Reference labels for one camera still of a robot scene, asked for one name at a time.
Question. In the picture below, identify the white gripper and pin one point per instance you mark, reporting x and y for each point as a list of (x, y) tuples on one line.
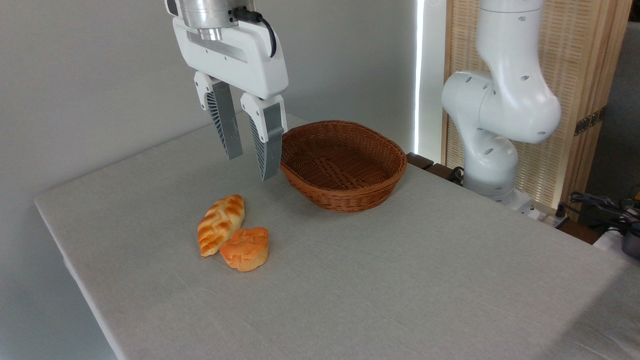
[(240, 55)]

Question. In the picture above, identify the orange muffin bread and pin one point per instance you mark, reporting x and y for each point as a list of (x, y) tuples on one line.
[(246, 248)]

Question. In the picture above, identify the braided golden bread loaf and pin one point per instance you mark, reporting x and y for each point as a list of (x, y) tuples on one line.
[(220, 225)]

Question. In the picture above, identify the brown wicker basket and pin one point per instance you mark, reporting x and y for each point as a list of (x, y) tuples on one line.
[(345, 170)]

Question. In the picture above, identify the dark brown wooden bench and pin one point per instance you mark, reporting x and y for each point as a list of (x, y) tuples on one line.
[(425, 164)]

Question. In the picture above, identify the grey linen tablecloth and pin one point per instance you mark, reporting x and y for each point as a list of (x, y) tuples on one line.
[(400, 280)]

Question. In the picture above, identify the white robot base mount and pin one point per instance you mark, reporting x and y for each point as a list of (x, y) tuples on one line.
[(520, 202)]

